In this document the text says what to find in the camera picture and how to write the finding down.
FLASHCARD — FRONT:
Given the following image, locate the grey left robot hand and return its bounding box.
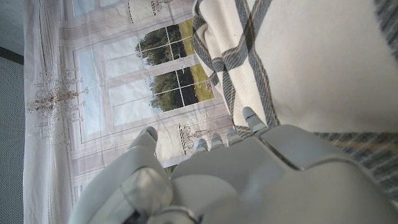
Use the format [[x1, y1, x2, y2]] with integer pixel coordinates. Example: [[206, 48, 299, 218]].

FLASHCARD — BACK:
[[67, 106, 398, 224]]

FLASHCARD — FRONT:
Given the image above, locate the cream plaid scarf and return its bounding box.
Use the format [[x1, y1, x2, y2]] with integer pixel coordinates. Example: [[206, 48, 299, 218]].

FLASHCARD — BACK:
[[192, 0, 398, 203]]

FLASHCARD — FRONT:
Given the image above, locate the printed window backdrop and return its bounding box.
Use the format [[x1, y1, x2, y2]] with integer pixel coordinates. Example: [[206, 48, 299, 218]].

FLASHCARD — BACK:
[[23, 0, 246, 224]]

